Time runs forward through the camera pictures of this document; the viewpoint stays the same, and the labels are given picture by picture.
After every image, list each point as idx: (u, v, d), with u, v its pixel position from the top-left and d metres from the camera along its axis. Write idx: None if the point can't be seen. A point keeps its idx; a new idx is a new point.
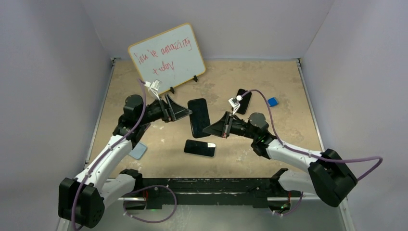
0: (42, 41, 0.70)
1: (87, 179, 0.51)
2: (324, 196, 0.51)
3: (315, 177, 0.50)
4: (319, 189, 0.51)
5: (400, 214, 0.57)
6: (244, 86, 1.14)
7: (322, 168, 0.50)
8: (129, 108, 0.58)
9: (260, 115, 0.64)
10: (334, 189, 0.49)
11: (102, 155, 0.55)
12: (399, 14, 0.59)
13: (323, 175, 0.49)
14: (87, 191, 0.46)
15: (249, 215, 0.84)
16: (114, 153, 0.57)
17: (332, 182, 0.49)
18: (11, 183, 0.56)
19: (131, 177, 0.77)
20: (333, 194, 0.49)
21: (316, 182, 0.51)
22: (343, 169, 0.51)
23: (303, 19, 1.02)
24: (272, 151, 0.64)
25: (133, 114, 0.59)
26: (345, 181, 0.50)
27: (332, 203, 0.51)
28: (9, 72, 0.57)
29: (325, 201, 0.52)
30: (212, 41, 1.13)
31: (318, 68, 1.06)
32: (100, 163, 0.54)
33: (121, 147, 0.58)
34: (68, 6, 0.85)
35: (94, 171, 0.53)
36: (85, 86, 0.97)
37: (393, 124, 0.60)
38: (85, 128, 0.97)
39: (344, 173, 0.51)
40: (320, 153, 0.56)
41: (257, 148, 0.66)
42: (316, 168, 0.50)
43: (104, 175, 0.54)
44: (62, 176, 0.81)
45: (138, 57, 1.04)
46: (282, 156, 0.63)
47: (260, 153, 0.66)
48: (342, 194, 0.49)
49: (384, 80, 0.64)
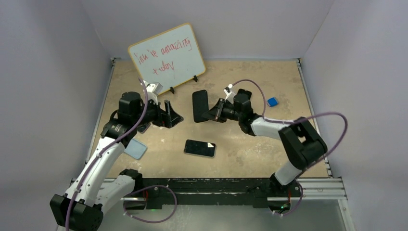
0: (41, 42, 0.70)
1: (77, 194, 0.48)
2: (293, 159, 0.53)
3: (285, 139, 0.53)
4: (289, 152, 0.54)
5: (399, 214, 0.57)
6: (244, 86, 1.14)
7: (291, 130, 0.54)
8: (124, 102, 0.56)
9: (245, 95, 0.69)
10: (301, 150, 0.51)
11: (90, 165, 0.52)
12: (399, 14, 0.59)
13: (290, 136, 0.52)
14: (79, 209, 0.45)
15: (248, 215, 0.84)
16: (104, 160, 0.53)
17: (299, 144, 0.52)
18: (11, 183, 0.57)
19: (130, 178, 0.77)
20: (300, 156, 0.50)
21: (286, 145, 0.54)
22: (312, 134, 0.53)
23: (303, 19, 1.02)
24: (256, 126, 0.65)
25: (128, 109, 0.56)
26: (314, 145, 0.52)
27: (301, 167, 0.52)
28: (9, 73, 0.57)
29: (296, 166, 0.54)
30: (212, 41, 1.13)
31: (318, 68, 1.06)
32: (89, 175, 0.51)
33: (110, 153, 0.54)
34: (68, 6, 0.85)
35: (84, 184, 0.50)
36: (85, 86, 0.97)
37: (393, 125, 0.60)
38: (85, 128, 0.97)
39: (313, 138, 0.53)
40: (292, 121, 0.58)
41: (245, 126, 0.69)
42: (285, 130, 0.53)
43: (96, 186, 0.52)
44: (62, 176, 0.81)
45: (138, 57, 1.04)
46: (265, 131, 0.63)
47: (246, 131, 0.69)
48: (310, 157, 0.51)
49: (383, 80, 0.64)
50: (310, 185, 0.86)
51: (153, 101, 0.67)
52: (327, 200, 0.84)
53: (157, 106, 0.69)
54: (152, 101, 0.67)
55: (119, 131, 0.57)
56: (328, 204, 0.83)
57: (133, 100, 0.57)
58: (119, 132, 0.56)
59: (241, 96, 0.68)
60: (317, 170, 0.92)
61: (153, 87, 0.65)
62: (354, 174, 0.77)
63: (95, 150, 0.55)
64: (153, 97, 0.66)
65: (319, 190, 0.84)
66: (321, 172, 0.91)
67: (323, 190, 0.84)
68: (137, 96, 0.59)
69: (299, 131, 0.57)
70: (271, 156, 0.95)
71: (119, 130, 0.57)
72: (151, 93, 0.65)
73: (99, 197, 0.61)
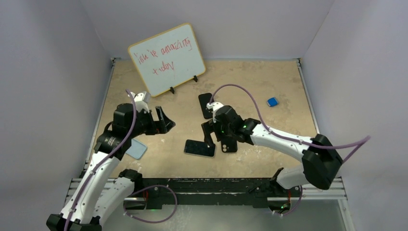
0: (41, 42, 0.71)
1: (72, 214, 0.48)
2: (314, 179, 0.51)
3: (307, 163, 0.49)
4: (311, 174, 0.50)
5: (399, 213, 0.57)
6: (251, 94, 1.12)
7: (314, 154, 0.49)
8: (119, 113, 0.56)
9: (223, 107, 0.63)
10: (325, 175, 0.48)
11: (84, 183, 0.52)
12: (399, 15, 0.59)
13: (316, 162, 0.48)
14: (74, 229, 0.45)
15: (249, 215, 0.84)
16: (98, 177, 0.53)
17: (324, 169, 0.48)
18: (9, 184, 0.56)
19: (129, 181, 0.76)
20: (325, 180, 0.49)
21: (307, 168, 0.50)
22: (333, 152, 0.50)
23: (303, 19, 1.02)
24: (257, 138, 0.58)
25: (122, 121, 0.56)
26: (335, 165, 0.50)
27: (322, 186, 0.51)
28: (9, 73, 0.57)
29: (315, 185, 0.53)
30: (212, 41, 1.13)
31: (317, 68, 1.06)
32: (83, 194, 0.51)
33: (104, 169, 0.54)
34: (67, 6, 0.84)
35: (79, 203, 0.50)
36: (84, 86, 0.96)
37: (393, 125, 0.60)
38: (85, 128, 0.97)
39: (333, 156, 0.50)
40: (310, 139, 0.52)
41: (241, 135, 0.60)
42: (310, 157, 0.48)
43: (92, 203, 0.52)
44: (62, 177, 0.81)
45: (138, 57, 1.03)
46: (269, 143, 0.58)
47: (244, 140, 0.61)
48: (332, 177, 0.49)
49: (383, 80, 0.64)
50: (310, 185, 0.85)
51: (144, 109, 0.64)
52: (326, 200, 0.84)
53: (149, 115, 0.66)
54: (143, 110, 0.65)
55: (112, 144, 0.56)
56: (327, 204, 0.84)
57: (129, 111, 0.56)
58: (112, 145, 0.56)
59: (221, 108, 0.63)
60: None
61: (142, 96, 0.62)
62: (354, 174, 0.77)
63: (89, 166, 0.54)
64: (143, 106, 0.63)
65: (319, 190, 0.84)
66: None
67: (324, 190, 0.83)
68: (131, 107, 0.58)
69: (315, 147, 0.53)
70: (271, 156, 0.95)
71: (112, 144, 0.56)
72: (141, 101, 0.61)
73: (97, 208, 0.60)
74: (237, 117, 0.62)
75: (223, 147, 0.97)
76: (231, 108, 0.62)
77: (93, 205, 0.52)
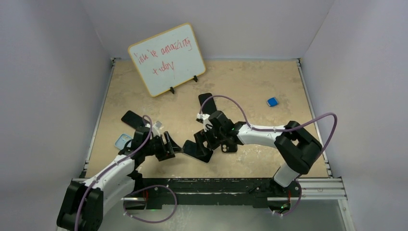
0: (41, 41, 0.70)
1: (95, 184, 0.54)
2: (293, 165, 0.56)
3: (282, 148, 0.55)
4: (288, 159, 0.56)
5: (400, 213, 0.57)
6: (251, 94, 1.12)
7: (287, 139, 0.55)
8: (138, 133, 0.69)
9: (215, 111, 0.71)
10: (300, 157, 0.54)
11: (108, 167, 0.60)
12: (399, 15, 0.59)
13: (287, 146, 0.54)
14: (94, 195, 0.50)
15: (249, 214, 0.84)
16: (120, 168, 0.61)
17: (298, 152, 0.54)
18: (8, 183, 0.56)
19: (130, 179, 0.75)
20: (301, 162, 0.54)
21: (282, 152, 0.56)
22: (306, 136, 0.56)
23: (303, 19, 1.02)
24: (243, 135, 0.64)
25: (140, 138, 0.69)
26: (311, 147, 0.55)
27: (302, 171, 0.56)
28: (8, 72, 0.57)
29: (297, 171, 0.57)
30: (212, 41, 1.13)
31: (317, 68, 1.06)
32: (107, 173, 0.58)
33: (125, 164, 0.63)
34: (67, 6, 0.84)
35: (101, 178, 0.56)
36: (84, 86, 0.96)
37: (394, 125, 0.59)
38: (85, 128, 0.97)
39: (308, 140, 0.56)
40: (284, 127, 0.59)
41: (231, 137, 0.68)
42: (282, 141, 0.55)
43: (108, 185, 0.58)
44: (62, 176, 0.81)
45: (138, 57, 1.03)
46: (253, 139, 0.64)
47: (234, 141, 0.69)
48: (309, 160, 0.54)
49: (384, 80, 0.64)
50: (310, 185, 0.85)
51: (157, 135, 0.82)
52: (327, 200, 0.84)
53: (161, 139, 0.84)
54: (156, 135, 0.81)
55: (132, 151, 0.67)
56: (327, 204, 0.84)
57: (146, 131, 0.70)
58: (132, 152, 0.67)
59: (213, 113, 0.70)
60: (317, 169, 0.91)
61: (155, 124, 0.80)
62: (354, 174, 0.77)
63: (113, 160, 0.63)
64: (156, 131, 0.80)
65: (319, 190, 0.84)
66: (321, 172, 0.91)
67: (323, 190, 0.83)
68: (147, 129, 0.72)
69: (291, 134, 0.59)
70: (271, 156, 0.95)
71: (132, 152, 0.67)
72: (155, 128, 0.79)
73: None
74: (228, 121, 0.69)
75: (223, 147, 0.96)
76: (222, 113, 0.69)
77: (106, 190, 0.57)
